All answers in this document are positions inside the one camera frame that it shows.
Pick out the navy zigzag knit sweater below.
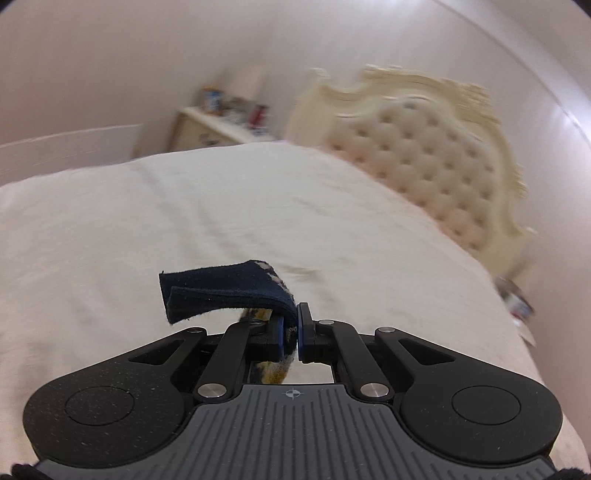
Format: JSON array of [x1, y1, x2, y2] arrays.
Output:
[[159, 260, 297, 385]]

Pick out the cream nightstand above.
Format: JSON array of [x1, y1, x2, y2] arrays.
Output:
[[170, 106, 278, 151]]

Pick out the items beside bed right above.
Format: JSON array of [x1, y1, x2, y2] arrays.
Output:
[[494, 274, 536, 321]]

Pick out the cream bedspread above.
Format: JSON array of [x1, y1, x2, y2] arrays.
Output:
[[0, 141, 546, 467]]

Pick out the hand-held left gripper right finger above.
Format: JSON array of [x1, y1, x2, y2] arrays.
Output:
[[298, 302, 459, 403]]

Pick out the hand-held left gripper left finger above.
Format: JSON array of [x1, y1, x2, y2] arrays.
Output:
[[124, 318, 286, 402]]

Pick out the cream tufted headboard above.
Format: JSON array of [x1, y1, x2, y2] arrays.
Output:
[[284, 65, 536, 278]]

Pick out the small picture frame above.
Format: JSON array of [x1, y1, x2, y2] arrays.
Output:
[[201, 87, 225, 114]]

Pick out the cream lamp shade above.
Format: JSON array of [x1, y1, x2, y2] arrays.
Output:
[[226, 65, 269, 100]]

